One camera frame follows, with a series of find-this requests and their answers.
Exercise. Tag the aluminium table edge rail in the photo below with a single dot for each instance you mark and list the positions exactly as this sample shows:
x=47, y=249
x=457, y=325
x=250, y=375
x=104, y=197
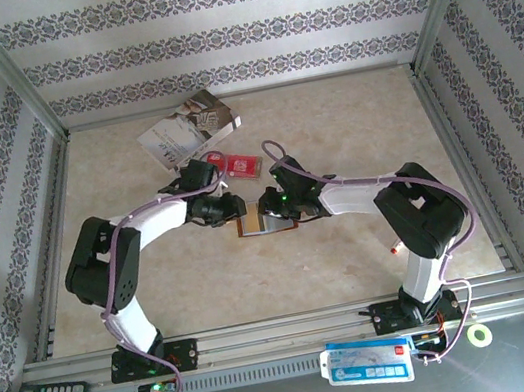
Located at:
x=303, y=82
x=54, y=243
x=468, y=170

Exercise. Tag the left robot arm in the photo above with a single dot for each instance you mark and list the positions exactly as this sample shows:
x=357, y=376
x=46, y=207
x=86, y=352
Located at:
x=101, y=265

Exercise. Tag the white paperback book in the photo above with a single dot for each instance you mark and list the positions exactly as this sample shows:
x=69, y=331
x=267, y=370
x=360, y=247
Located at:
x=188, y=122

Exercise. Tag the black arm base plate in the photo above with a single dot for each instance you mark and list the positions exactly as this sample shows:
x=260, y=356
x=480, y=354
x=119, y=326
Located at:
x=382, y=317
x=186, y=354

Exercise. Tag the blue white wipes packet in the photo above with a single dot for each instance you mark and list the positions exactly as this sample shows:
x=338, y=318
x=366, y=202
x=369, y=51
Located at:
x=362, y=363

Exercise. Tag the circuit board with lights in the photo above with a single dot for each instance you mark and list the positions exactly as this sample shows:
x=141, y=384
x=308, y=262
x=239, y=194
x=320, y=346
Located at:
x=156, y=389

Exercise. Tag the red patterned card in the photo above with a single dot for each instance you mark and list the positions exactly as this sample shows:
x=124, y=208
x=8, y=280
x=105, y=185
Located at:
x=241, y=165

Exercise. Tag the wide aluminium mounting rail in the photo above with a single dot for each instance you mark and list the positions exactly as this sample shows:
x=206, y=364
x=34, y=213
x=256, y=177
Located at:
x=275, y=328

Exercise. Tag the white marker with red cap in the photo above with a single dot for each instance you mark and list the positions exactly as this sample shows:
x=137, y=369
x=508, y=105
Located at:
x=397, y=248

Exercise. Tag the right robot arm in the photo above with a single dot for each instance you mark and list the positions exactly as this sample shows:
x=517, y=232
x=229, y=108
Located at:
x=417, y=214

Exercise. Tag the green tape roll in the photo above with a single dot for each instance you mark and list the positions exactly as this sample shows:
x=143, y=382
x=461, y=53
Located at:
x=471, y=338

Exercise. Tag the brown leather card holder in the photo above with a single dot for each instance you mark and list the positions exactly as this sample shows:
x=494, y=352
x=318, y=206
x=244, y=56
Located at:
x=277, y=224

